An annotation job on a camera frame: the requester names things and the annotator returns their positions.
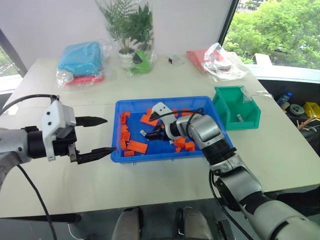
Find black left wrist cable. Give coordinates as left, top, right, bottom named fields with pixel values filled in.
left=0, top=93, right=60, bottom=115

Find black ribbed block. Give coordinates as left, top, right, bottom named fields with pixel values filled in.
left=215, top=219, right=236, bottom=240

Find clear label holder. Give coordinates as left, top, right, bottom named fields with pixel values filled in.
left=240, top=87, right=254, bottom=104

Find grey green bowl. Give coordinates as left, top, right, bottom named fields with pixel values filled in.
left=289, top=103, right=305, bottom=116

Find green plastic bin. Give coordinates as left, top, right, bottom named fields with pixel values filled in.
left=212, top=85, right=262, bottom=131

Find black elbow cable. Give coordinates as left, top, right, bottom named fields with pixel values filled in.
left=15, top=163, right=59, bottom=240
left=208, top=171, right=254, bottom=240

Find large orange building block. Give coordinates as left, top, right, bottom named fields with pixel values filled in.
left=140, top=113, right=159, bottom=126
left=126, top=140, right=149, bottom=154

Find black left elbow cable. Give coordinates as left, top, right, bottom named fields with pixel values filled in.
left=15, top=163, right=59, bottom=240

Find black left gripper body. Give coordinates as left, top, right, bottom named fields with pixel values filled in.
left=51, top=126, right=81, bottom=164

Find black right elbow cable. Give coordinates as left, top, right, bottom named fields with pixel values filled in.
left=208, top=171, right=254, bottom=240

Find green plastic toy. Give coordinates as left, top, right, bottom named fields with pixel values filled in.
left=129, top=50, right=153, bottom=76

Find yellow plastic bin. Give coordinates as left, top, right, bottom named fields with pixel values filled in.
left=302, top=101, right=320, bottom=119

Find blue cloth pack in bag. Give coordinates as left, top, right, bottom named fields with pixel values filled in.
left=56, top=41, right=105, bottom=78

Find red cloth pack in bag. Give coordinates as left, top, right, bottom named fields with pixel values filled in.
left=64, top=74, right=105, bottom=87

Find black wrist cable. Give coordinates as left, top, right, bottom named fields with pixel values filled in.
left=148, top=107, right=209, bottom=126
left=0, top=93, right=60, bottom=115

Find potted plant in plastic wrap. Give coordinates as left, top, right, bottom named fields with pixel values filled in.
left=94, top=0, right=158, bottom=71

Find thin white cord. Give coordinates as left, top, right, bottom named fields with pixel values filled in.
left=66, top=223, right=79, bottom=240

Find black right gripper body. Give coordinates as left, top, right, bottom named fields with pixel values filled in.
left=153, top=126, right=169, bottom=142

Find crumpled clear plastic bag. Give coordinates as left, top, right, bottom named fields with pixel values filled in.
left=203, top=42, right=249, bottom=81

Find plastic water bottle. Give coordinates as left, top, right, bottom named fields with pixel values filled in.
left=274, top=92, right=294, bottom=106

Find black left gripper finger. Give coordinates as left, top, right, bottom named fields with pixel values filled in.
left=75, top=115, right=109, bottom=127
left=75, top=147, right=118, bottom=165

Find wooden sticks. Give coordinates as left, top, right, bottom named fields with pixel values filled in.
left=295, top=115, right=320, bottom=132

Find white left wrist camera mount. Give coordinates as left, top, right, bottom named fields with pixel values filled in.
left=41, top=99, right=77, bottom=161

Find blue plastic bin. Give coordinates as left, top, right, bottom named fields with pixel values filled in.
left=110, top=95, right=235, bottom=165

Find white box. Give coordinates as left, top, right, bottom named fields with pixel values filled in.
left=253, top=52, right=274, bottom=67

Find grey rounded robot leg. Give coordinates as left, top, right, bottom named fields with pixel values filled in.
left=175, top=206, right=214, bottom=240
left=111, top=207, right=144, bottom=240

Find red flat pack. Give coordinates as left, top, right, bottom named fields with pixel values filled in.
left=186, top=48, right=234, bottom=74

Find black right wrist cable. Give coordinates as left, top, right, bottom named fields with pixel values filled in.
left=148, top=107, right=209, bottom=126

